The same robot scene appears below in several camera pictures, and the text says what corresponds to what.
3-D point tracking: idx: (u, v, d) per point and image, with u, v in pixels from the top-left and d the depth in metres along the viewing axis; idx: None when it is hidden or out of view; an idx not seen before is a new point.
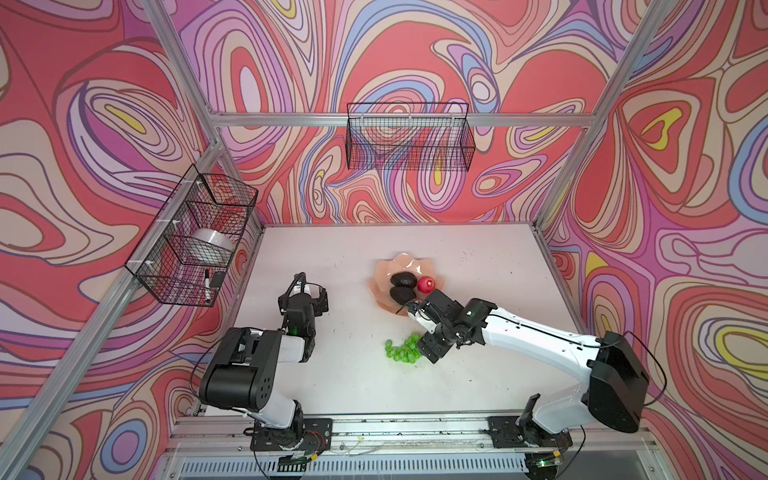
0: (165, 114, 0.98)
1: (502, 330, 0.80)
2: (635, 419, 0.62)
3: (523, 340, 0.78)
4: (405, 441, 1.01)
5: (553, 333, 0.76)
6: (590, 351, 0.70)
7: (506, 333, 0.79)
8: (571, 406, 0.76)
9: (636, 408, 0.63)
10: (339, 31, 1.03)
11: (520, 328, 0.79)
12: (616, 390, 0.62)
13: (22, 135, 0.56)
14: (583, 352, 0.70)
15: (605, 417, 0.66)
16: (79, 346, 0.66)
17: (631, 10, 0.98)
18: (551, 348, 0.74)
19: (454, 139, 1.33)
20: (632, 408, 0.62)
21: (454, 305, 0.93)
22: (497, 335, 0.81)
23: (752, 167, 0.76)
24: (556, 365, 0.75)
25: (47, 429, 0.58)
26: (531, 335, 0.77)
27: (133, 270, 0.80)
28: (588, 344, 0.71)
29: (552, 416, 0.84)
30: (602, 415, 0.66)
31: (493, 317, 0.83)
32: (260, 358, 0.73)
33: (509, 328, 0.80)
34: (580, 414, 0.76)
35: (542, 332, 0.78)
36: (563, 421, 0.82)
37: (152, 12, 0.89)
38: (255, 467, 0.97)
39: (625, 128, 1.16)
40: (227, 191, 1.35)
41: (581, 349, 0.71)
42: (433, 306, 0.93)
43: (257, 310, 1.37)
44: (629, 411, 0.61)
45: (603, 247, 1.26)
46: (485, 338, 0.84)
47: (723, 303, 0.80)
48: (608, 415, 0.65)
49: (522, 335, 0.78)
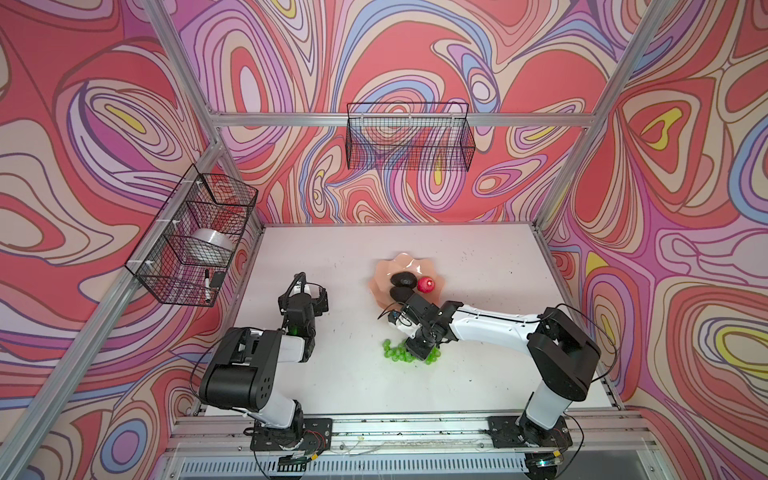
0: (165, 114, 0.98)
1: (464, 322, 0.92)
2: (581, 385, 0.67)
3: (481, 328, 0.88)
4: (405, 441, 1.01)
5: (504, 317, 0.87)
6: (531, 326, 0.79)
7: (466, 323, 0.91)
8: (546, 390, 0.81)
9: (583, 376, 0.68)
10: (339, 30, 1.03)
11: (478, 317, 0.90)
12: (556, 358, 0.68)
13: (21, 136, 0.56)
14: (526, 329, 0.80)
15: (560, 389, 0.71)
16: (79, 345, 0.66)
17: (631, 10, 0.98)
18: (501, 329, 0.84)
19: (454, 139, 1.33)
20: (576, 375, 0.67)
21: (431, 306, 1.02)
22: (462, 327, 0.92)
23: (753, 167, 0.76)
24: (507, 343, 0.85)
25: (47, 429, 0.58)
26: (485, 321, 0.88)
27: (133, 270, 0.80)
28: (530, 321, 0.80)
29: (544, 409, 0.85)
30: (557, 387, 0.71)
31: (459, 313, 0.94)
32: (260, 358, 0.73)
33: (469, 319, 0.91)
34: (560, 400, 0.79)
35: (494, 317, 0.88)
36: (553, 413, 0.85)
37: (152, 11, 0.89)
38: (255, 467, 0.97)
39: (625, 128, 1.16)
40: (227, 191, 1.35)
41: (524, 326, 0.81)
42: (411, 308, 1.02)
43: (257, 310, 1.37)
44: (572, 378, 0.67)
45: (603, 247, 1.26)
46: (456, 332, 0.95)
47: (723, 303, 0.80)
48: (560, 385, 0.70)
49: (479, 323, 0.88)
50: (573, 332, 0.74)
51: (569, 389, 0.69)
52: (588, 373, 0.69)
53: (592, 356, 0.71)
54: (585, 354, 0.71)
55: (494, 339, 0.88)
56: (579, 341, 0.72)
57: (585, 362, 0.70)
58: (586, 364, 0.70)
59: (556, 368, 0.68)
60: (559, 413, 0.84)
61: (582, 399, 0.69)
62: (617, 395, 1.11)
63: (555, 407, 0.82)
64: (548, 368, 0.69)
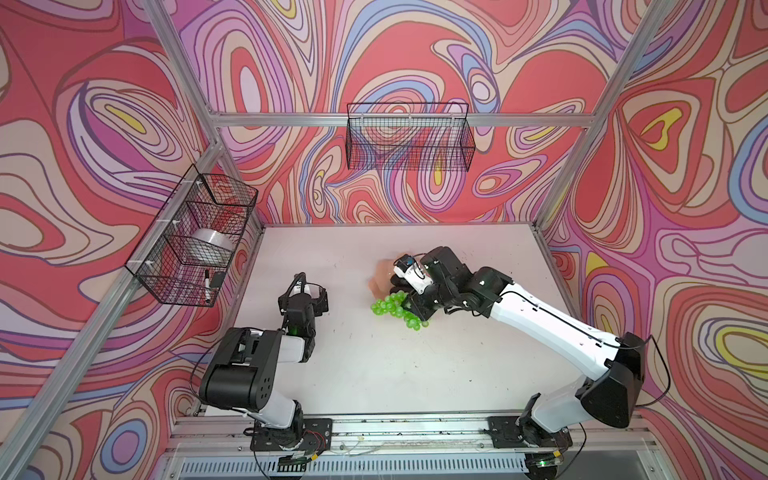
0: (165, 113, 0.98)
1: (517, 308, 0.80)
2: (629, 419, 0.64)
3: (538, 322, 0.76)
4: (405, 441, 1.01)
5: (574, 325, 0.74)
6: (609, 350, 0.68)
7: (519, 311, 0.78)
8: (567, 401, 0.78)
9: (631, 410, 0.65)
10: (339, 30, 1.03)
11: (537, 309, 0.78)
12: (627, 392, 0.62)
13: (21, 135, 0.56)
14: (601, 350, 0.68)
15: (595, 410, 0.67)
16: (79, 346, 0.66)
17: (631, 10, 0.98)
18: (568, 339, 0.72)
19: (454, 139, 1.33)
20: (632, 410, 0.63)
21: (461, 269, 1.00)
22: (511, 312, 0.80)
23: (753, 167, 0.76)
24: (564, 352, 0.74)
25: (47, 429, 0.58)
26: (548, 318, 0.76)
27: (133, 271, 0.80)
28: (608, 343, 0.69)
29: (550, 413, 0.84)
30: (594, 407, 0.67)
31: (508, 292, 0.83)
32: (260, 358, 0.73)
33: (525, 308, 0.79)
34: (575, 411, 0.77)
35: (559, 319, 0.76)
36: (562, 422, 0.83)
37: (152, 11, 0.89)
38: (255, 467, 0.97)
39: (625, 129, 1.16)
40: (227, 191, 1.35)
41: (599, 346, 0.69)
42: (442, 265, 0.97)
43: (257, 310, 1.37)
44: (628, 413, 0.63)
45: (603, 247, 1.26)
46: (494, 312, 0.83)
47: (723, 303, 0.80)
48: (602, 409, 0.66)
49: (538, 316, 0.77)
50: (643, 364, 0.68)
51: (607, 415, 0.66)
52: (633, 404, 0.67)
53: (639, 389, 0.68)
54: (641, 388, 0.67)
55: (547, 341, 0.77)
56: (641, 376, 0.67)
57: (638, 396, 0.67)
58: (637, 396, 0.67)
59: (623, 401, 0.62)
60: (568, 421, 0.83)
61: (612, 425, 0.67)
62: None
63: (567, 418, 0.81)
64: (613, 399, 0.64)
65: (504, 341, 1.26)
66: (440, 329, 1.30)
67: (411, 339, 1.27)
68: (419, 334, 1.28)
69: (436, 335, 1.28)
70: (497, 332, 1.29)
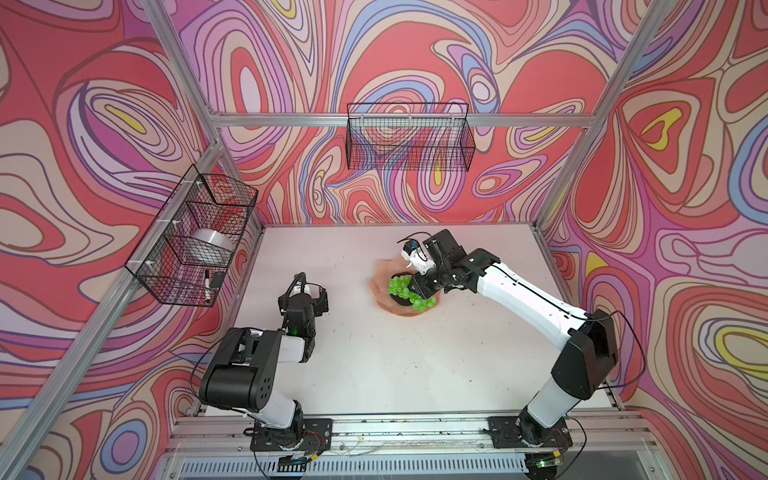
0: (165, 114, 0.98)
1: (498, 282, 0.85)
2: (590, 389, 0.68)
3: (515, 295, 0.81)
4: (405, 441, 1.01)
5: (547, 298, 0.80)
6: (575, 320, 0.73)
7: (499, 285, 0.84)
8: (551, 385, 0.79)
9: (595, 381, 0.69)
10: (339, 30, 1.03)
11: (516, 284, 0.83)
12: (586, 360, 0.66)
13: (21, 135, 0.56)
14: (568, 320, 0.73)
15: (564, 382, 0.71)
16: (79, 346, 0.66)
17: (631, 10, 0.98)
18: (539, 309, 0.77)
19: (454, 139, 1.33)
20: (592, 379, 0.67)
21: (457, 249, 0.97)
22: (492, 286, 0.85)
23: (752, 167, 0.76)
24: (539, 323, 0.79)
25: (47, 429, 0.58)
26: (524, 291, 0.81)
27: (133, 270, 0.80)
28: (575, 314, 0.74)
29: (544, 405, 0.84)
30: (562, 379, 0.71)
31: (492, 268, 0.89)
32: (260, 358, 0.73)
33: (505, 282, 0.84)
34: (561, 397, 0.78)
35: (534, 293, 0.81)
36: (555, 413, 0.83)
37: (152, 11, 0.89)
38: (255, 467, 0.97)
39: (625, 129, 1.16)
40: (227, 191, 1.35)
41: (567, 317, 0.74)
42: (438, 244, 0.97)
43: (257, 310, 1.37)
44: (588, 381, 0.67)
45: (603, 247, 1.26)
46: (479, 286, 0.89)
47: (722, 303, 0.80)
48: (567, 379, 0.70)
49: (515, 290, 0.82)
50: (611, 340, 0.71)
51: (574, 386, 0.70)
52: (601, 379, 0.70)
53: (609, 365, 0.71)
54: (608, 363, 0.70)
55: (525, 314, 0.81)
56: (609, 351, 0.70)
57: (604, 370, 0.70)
58: (604, 370, 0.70)
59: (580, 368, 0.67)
60: (561, 413, 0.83)
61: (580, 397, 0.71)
62: (617, 395, 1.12)
63: (557, 407, 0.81)
64: (574, 366, 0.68)
65: (504, 341, 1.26)
66: (440, 329, 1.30)
67: (411, 339, 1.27)
68: (419, 334, 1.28)
69: (436, 335, 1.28)
70: (497, 332, 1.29)
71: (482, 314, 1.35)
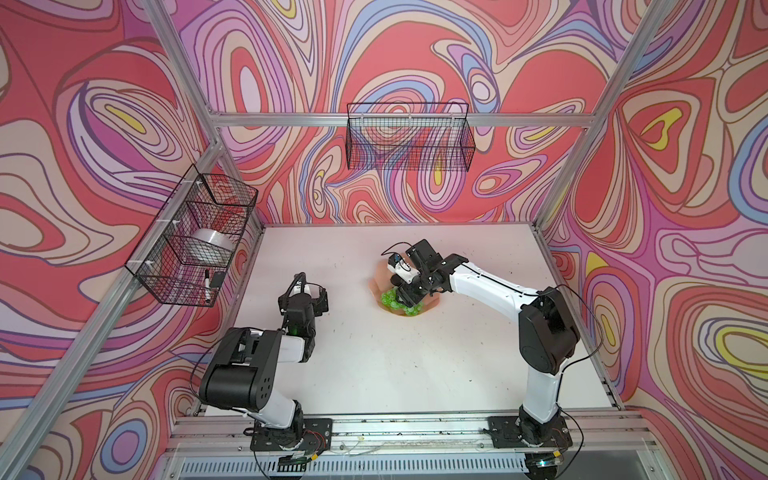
0: (165, 114, 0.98)
1: (465, 277, 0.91)
2: (553, 360, 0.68)
3: (480, 286, 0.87)
4: (405, 441, 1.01)
5: (505, 283, 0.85)
6: (528, 297, 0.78)
7: (466, 278, 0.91)
8: (536, 374, 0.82)
9: (557, 353, 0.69)
10: (339, 31, 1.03)
11: (479, 276, 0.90)
12: (540, 330, 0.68)
13: (21, 135, 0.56)
14: (522, 298, 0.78)
15: (531, 357, 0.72)
16: (79, 346, 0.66)
17: (631, 10, 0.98)
18: (497, 292, 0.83)
19: (454, 139, 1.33)
20: (551, 350, 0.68)
21: (435, 255, 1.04)
22: (460, 281, 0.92)
23: (753, 166, 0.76)
24: (502, 309, 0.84)
25: (47, 429, 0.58)
26: (486, 281, 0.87)
27: (133, 270, 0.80)
28: (528, 292, 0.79)
29: (537, 399, 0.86)
30: (528, 354, 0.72)
31: (461, 267, 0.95)
32: (260, 358, 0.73)
33: (470, 276, 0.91)
34: (544, 382, 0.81)
35: (495, 281, 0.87)
36: (548, 405, 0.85)
37: (152, 11, 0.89)
38: (255, 467, 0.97)
39: (625, 128, 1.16)
40: (227, 191, 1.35)
41: (521, 296, 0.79)
42: (417, 252, 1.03)
43: (257, 310, 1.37)
44: (548, 353, 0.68)
45: (604, 247, 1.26)
46: (453, 284, 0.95)
47: (722, 303, 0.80)
48: (532, 354, 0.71)
49: (479, 281, 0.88)
50: (566, 315, 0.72)
51: (540, 360, 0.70)
52: (563, 353, 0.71)
53: (569, 339, 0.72)
54: (568, 337, 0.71)
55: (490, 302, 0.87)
56: (566, 324, 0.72)
57: (565, 344, 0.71)
58: (564, 344, 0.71)
59: (537, 339, 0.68)
60: (553, 403, 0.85)
61: (549, 372, 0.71)
62: (617, 395, 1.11)
63: (545, 398, 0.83)
64: (532, 339, 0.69)
65: (504, 341, 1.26)
66: (440, 329, 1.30)
67: (411, 339, 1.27)
68: (419, 334, 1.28)
69: (436, 335, 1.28)
70: (497, 332, 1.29)
71: (482, 314, 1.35)
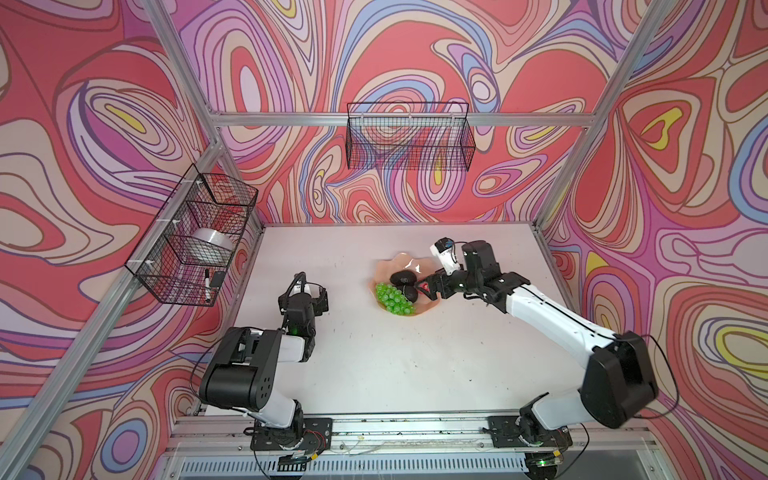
0: (165, 113, 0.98)
1: (525, 301, 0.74)
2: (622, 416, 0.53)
3: (540, 315, 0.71)
4: (405, 441, 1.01)
5: (576, 317, 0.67)
6: (601, 338, 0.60)
7: (526, 302, 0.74)
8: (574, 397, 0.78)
9: (630, 409, 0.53)
10: (339, 31, 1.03)
11: (541, 303, 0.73)
12: (614, 378, 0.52)
13: (22, 136, 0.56)
14: (594, 339, 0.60)
15: (593, 405, 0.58)
16: (79, 345, 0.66)
17: (631, 10, 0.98)
18: (564, 327, 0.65)
19: (454, 139, 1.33)
20: (625, 404, 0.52)
21: (495, 266, 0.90)
22: (519, 304, 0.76)
23: (753, 167, 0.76)
24: (566, 349, 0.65)
25: (47, 429, 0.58)
26: (549, 310, 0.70)
27: (133, 270, 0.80)
28: (602, 333, 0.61)
29: (553, 410, 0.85)
30: (592, 402, 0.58)
31: (522, 290, 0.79)
32: (260, 358, 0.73)
33: (532, 300, 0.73)
34: (572, 402, 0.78)
35: (562, 312, 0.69)
36: (560, 419, 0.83)
37: (152, 11, 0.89)
38: (255, 467, 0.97)
39: (625, 128, 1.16)
40: (227, 191, 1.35)
41: (593, 336, 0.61)
42: (479, 255, 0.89)
43: (257, 309, 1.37)
44: (619, 406, 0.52)
45: (604, 247, 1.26)
46: (509, 306, 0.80)
47: (722, 303, 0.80)
48: (597, 403, 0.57)
49: (540, 308, 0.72)
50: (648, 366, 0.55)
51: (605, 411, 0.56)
52: (634, 411, 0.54)
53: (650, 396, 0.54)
54: (646, 395, 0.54)
55: (550, 334, 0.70)
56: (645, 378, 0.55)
57: (639, 402, 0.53)
58: (640, 400, 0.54)
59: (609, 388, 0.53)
60: (566, 421, 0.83)
61: (613, 427, 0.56)
62: None
63: (564, 411, 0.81)
64: (598, 383, 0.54)
65: (504, 341, 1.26)
66: (440, 329, 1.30)
67: (411, 339, 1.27)
68: (419, 334, 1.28)
69: (436, 335, 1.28)
70: (497, 332, 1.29)
71: (482, 314, 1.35)
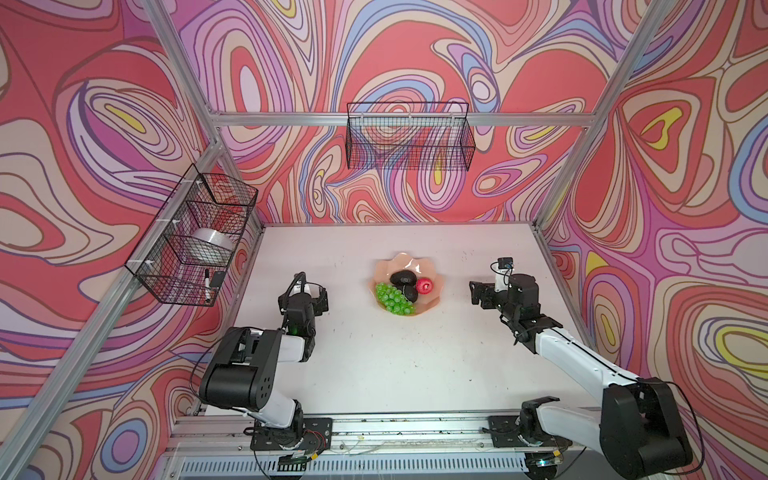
0: (165, 113, 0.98)
1: (553, 339, 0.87)
2: (640, 463, 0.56)
3: (566, 353, 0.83)
4: (405, 441, 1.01)
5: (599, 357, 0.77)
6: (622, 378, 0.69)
7: (554, 341, 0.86)
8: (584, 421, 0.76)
9: (650, 459, 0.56)
10: (339, 30, 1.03)
11: (568, 343, 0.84)
12: (627, 417, 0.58)
13: (21, 136, 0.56)
14: (615, 378, 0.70)
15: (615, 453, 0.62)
16: (79, 345, 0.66)
17: (631, 10, 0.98)
18: (587, 365, 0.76)
19: (454, 138, 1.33)
20: (642, 450, 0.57)
21: (533, 307, 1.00)
22: (547, 343, 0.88)
23: (753, 167, 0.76)
24: (591, 386, 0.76)
25: (47, 429, 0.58)
26: (574, 349, 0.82)
27: (133, 270, 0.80)
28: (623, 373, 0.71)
29: (559, 422, 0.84)
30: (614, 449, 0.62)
31: (551, 331, 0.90)
32: (260, 358, 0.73)
33: (559, 339, 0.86)
34: (581, 421, 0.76)
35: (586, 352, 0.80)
36: (564, 431, 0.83)
37: (152, 11, 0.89)
38: (255, 467, 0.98)
39: (625, 128, 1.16)
40: (227, 191, 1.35)
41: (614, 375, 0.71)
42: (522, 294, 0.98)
43: (257, 309, 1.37)
44: (635, 449, 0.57)
45: (604, 246, 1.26)
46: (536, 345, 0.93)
47: (722, 303, 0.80)
48: (618, 449, 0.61)
49: (566, 347, 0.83)
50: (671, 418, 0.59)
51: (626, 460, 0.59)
52: (660, 466, 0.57)
53: (675, 451, 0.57)
54: (672, 451, 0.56)
55: (577, 373, 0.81)
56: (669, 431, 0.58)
57: (664, 456, 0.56)
58: (662, 452, 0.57)
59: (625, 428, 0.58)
60: (567, 435, 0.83)
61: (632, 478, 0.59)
62: None
63: (570, 426, 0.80)
64: (616, 430, 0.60)
65: (504, 341, 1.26)
66: (440, 329, 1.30)
67: (411, 339, 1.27)
68: (419, 334, 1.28)
69: (436, 335, 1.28)
70: (497, 332, 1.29)
71: (482, 314, 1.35)
